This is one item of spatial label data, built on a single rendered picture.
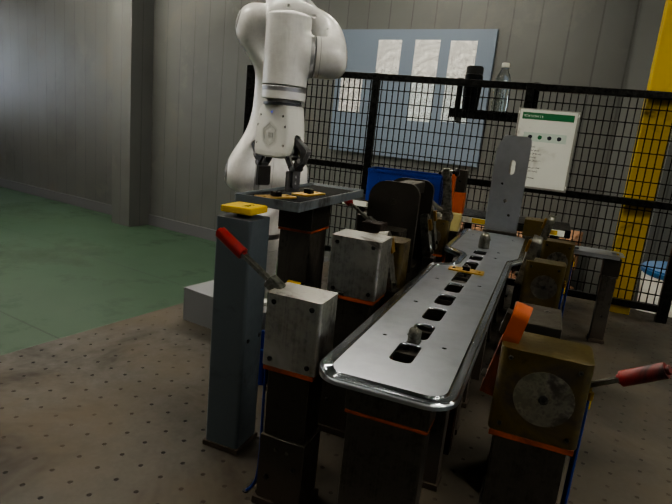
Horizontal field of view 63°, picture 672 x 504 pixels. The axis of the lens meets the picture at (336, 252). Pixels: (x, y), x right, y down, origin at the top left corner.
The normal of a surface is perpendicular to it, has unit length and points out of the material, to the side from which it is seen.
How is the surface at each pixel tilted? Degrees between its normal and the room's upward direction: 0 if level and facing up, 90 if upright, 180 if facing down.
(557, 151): 90
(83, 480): 0
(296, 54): 91
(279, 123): 88
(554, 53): 90
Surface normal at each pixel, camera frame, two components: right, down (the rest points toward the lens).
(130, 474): 0.10, -0.97
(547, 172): -0.37, 0.17
